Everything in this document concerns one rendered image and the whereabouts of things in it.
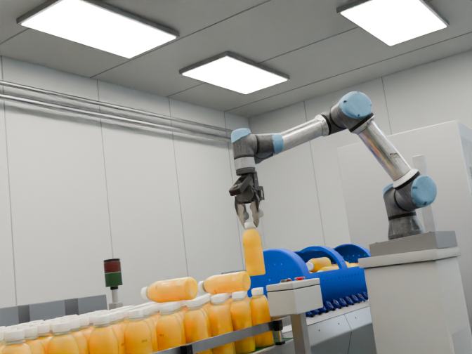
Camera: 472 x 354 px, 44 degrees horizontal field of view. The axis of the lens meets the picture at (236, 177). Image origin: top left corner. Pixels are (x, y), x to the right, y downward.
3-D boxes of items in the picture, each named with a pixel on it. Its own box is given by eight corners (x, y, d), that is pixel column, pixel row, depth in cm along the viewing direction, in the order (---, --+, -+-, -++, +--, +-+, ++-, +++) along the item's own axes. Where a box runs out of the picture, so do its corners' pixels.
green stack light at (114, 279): (126, 284, 220) (125, 271, 220) (114, 286, 214) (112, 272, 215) (114, 286, 223) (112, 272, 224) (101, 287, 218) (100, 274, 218)
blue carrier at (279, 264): (381, 296, 308) (375, 241, 312) (307, 318, 235) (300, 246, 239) (331, 298, 323) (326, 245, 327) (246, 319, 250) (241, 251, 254)
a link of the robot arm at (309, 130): (336, 107, 255) (238, 147, 238) (347, 98, 245) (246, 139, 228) (348, 131, 254) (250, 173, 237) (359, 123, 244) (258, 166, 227)
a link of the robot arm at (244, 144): (255, 126, 217) (232, 128, 215) (258, 156, 216) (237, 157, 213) (248, 132, 225) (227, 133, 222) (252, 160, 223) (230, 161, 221)
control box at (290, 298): (323, 307, 203) (319, 277, 204) (296, 315, 186) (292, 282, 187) (298, 309, 208) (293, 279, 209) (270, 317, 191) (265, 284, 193)
